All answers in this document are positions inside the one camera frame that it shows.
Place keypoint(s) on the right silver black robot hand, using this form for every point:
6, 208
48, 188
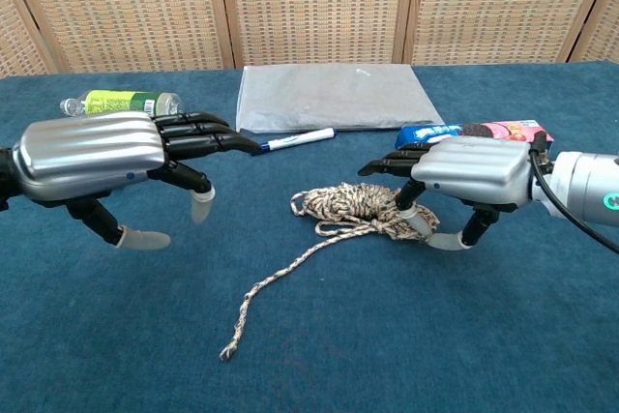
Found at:
474, 171

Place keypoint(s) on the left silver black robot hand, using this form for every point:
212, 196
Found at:
87, 152

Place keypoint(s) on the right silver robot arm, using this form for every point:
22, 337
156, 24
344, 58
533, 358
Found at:
580, 181

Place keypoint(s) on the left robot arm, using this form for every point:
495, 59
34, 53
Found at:
4, 176

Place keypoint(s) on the blue pink cookie box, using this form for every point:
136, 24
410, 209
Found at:
483, 130

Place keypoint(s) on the green label plastic bottle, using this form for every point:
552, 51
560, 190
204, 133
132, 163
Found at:
111, 101

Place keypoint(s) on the grey flat plastic bag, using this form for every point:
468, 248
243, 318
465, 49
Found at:
333, 98

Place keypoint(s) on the blue tablecloth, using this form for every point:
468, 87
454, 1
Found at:
145, 311

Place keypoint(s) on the white blue marker pen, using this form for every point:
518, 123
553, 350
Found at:
300, 138

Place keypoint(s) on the woven wooden folding screen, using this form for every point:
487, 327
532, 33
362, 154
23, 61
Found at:
314, 7

